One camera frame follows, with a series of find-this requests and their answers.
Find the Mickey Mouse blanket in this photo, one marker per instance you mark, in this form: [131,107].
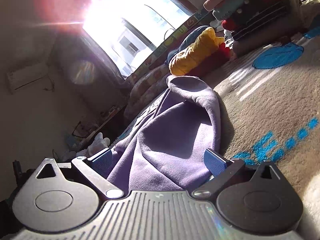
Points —
[269,94]

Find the pink floral quilt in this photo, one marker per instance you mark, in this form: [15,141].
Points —
[146,89]

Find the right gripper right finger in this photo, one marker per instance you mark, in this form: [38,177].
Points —
[225,173]

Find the yellow knit sweater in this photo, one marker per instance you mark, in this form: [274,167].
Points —
[184,61]

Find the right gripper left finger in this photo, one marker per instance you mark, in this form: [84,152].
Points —
[93,170]

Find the white floral cloth bundle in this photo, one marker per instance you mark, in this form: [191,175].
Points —
[99,143]

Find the red knit sweater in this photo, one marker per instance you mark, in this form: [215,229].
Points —
[220,52]

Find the dark blue pillow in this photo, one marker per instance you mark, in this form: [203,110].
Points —
[191,38]

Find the stack of folded clothes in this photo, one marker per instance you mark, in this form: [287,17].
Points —
[254,23]

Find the purple sweatshirt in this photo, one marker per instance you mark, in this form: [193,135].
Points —
[166,153]

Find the cluttered side table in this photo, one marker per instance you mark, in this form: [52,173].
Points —
[110,123]

